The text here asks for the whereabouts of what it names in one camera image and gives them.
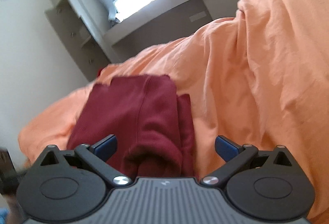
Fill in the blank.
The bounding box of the maroon garment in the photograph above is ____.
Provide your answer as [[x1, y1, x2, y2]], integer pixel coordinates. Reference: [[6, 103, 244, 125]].
[[67, 75, 195, 178]]

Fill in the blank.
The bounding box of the orange bed sheet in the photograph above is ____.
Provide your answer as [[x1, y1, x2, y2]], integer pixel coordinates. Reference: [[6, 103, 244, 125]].
[[18, 0, 329, 224]]

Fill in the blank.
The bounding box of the red object behind bed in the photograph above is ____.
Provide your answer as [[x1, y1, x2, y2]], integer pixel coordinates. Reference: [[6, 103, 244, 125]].
[[97, 68, 103, 77]]

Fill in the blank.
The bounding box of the open grey wardrobe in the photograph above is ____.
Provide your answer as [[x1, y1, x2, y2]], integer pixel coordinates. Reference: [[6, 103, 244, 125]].
[[45, 0, 110, 82]]

